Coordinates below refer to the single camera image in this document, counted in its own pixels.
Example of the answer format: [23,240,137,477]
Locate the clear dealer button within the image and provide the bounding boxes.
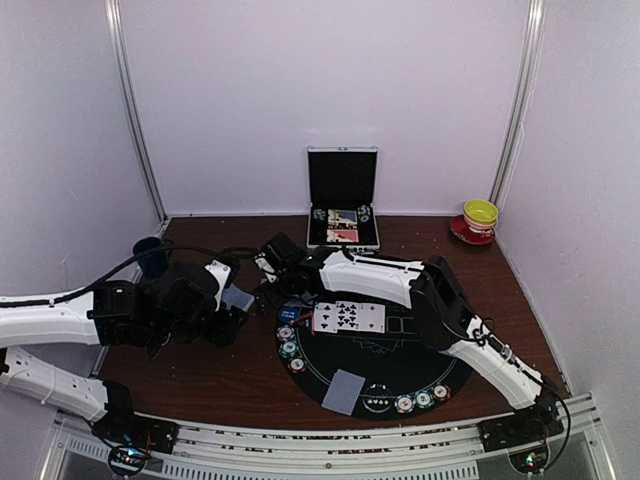
[361,383,394,415]

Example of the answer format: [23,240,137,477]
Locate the aluminium poker case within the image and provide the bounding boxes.
[306,147,380,254]

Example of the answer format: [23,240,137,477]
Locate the dark blue ceramic mug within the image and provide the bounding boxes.
[132,236,169,279]

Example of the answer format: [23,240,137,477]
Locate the red saucer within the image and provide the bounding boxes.
[449,215,495,246]

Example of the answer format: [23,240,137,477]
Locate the chips in case right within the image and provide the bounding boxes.
[357,205,372,223]

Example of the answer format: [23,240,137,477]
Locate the card box in case lower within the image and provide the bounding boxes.
[327,229,359,243]

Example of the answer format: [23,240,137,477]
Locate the orange chip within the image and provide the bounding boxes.
[432,384,451,402]
[288,357,307,374]

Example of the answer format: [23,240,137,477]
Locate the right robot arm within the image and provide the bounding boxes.
[253,232,571,446]

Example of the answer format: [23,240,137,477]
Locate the left aluminium frame post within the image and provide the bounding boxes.
[104,0,168,223]

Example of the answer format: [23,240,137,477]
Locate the chips in case left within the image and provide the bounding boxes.
[312,209,327,222]

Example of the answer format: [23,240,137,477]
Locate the chips in case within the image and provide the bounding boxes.
[357,205,372,223]
[312,209,327,222]

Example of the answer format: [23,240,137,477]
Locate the front aluminium rail base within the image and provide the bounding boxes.
[39,392,616,480]

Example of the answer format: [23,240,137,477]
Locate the blue-backed card deck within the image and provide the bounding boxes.
[221,284,255,312]

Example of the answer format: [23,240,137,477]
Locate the right aluminium frame post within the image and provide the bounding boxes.
[489,0,546,209]

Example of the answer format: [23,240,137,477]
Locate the blue small blind button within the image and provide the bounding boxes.
[278,307,300,325]

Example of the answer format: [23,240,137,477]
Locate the dealt card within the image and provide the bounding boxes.
[321,369,365,416]
[284,295,317,309]

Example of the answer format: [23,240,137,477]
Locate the card box in case upper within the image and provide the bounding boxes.
[328,209,358,224]

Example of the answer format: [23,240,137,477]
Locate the aluminium frame post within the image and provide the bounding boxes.
[489,0,546,209]
[104,0,168,223]

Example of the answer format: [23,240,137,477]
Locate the round black poker mat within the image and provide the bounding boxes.
[279,299,472,421]

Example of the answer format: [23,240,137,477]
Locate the blue chip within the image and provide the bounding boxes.
[276,325,295,342]
[394,394,415,414]

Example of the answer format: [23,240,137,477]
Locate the card box in case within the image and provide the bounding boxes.
[328,209,358,224]
[327,229,359,243]

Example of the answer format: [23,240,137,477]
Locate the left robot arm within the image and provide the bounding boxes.
[1,261,254,445]

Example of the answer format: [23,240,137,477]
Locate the three of clubs card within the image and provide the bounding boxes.
[312,302,338,334]

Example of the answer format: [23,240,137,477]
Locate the yellow-green cup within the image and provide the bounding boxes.
[463,199,499,234]

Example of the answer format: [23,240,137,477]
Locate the green chip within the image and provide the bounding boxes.
[414,389,435,409]
[279,340,298,359]

